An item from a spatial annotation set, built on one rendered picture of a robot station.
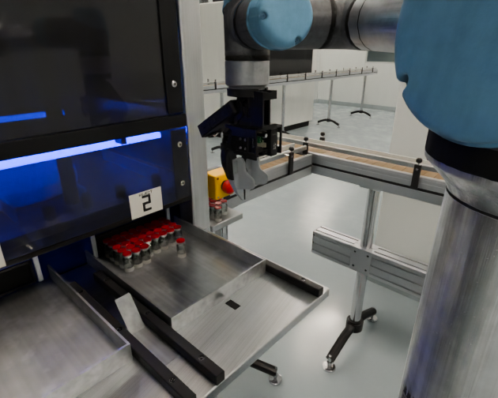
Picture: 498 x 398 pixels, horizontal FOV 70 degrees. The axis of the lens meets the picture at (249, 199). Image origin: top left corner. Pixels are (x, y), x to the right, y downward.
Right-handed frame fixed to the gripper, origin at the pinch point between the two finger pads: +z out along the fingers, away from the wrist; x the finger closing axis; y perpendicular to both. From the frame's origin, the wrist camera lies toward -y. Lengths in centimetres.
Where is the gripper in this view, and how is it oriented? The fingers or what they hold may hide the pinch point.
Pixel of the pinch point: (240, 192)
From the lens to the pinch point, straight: 70.6
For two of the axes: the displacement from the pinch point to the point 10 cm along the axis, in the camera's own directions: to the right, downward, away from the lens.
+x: 6.8, -2.8, 6.8
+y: 7.3, 2.5, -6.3
